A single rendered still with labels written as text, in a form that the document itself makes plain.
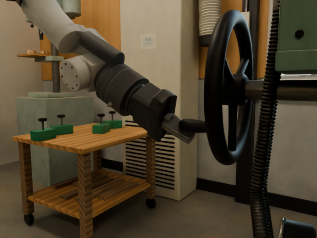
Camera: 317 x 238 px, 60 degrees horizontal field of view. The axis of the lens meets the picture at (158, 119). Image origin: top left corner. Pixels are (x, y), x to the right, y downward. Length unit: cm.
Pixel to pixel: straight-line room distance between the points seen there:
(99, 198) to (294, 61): 137
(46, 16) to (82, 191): 93
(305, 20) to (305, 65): 7
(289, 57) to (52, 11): 47
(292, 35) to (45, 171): 219
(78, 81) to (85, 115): 198
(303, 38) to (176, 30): 146
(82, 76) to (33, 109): 191
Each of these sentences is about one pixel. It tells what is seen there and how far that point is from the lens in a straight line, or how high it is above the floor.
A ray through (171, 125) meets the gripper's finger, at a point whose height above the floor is 75.
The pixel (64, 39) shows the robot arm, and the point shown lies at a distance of 62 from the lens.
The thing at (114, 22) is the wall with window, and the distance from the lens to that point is 262.
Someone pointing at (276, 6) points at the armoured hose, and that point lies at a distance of 54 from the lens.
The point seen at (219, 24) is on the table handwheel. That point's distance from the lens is 46.
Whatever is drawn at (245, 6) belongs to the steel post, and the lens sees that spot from 195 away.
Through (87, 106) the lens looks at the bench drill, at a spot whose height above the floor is 62.
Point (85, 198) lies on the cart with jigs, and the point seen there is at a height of 28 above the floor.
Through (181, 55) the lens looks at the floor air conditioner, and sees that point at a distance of 186.
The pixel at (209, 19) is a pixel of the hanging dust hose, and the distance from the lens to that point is 193.
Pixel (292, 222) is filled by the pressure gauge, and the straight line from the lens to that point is 31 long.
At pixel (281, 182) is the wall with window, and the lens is 204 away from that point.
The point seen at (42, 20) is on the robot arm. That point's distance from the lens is 66.
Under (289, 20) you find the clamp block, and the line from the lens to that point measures 48.
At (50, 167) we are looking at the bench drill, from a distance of 239.
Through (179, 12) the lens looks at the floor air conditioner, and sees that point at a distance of 190.
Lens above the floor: 82
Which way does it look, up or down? 7 degrees down
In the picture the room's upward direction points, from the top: straight up
